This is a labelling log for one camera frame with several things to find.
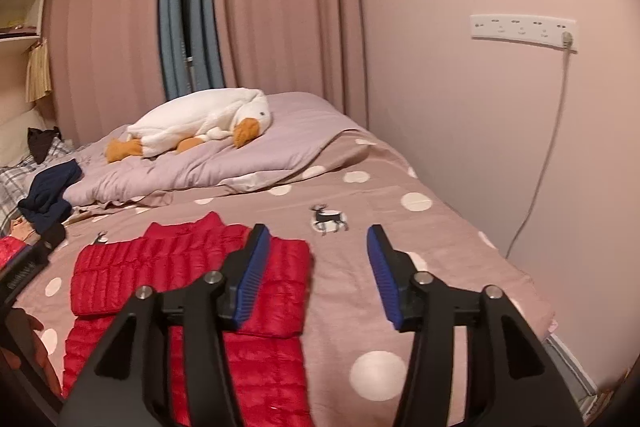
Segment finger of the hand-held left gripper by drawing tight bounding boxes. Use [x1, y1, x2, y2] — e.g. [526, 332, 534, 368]
[41, 223, 67, 253]

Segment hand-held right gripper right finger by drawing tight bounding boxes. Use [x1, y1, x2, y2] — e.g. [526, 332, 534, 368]
[366, 224, 584, 427]

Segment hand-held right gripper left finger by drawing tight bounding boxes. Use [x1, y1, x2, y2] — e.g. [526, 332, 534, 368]
[59, 223, 272, 427]

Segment red down jacket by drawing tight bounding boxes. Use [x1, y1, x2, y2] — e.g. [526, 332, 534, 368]
[61, 211, 314, 427]

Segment person's left hand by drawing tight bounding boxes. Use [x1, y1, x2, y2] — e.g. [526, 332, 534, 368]
[9, 307, 63, 400]

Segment small red cloth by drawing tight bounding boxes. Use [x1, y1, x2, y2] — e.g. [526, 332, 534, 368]
[0, 235, 29, 270]

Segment orange patterned cloth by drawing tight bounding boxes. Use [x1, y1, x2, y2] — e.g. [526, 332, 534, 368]
[9, 216, 40, 242]

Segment navy blue garment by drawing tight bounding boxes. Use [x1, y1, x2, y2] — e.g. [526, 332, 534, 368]
[18, 158, 84, 229]

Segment polka dot bed sheet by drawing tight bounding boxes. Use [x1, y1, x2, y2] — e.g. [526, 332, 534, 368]
[10, 123, 557, 427]

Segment black garment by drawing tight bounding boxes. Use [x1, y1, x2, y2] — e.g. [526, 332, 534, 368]
[26, 126, 63, 165]

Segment lilac duvet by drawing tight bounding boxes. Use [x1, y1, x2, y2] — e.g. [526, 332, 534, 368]
[63, 92, 368, 210]

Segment yellow tassel fringe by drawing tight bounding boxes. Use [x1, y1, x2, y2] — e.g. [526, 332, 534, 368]
[25, 38, 53, 102]

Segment white goose plush toy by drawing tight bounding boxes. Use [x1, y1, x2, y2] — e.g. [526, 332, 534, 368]
[105, 87, 271, 164]

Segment blue curtain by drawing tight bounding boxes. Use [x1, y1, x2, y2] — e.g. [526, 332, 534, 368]
[158, 0, 224, 100]

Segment pink curtain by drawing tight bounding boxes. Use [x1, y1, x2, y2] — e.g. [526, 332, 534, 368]
[42, 0, 370, 148]

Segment white power cable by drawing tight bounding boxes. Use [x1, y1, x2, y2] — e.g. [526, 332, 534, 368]
[504, 32, 574, 259]

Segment white wall power strip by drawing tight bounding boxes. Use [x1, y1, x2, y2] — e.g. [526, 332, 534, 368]
[469, 13, 577, 53]

